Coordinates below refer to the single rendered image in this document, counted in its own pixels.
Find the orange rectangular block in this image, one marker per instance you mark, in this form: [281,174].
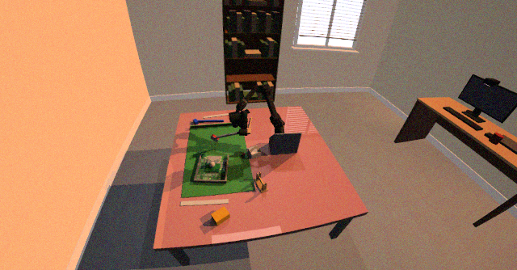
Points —
[220,215]

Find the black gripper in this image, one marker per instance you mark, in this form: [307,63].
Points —
[243,131]

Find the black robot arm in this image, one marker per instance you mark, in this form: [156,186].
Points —
[275,118]

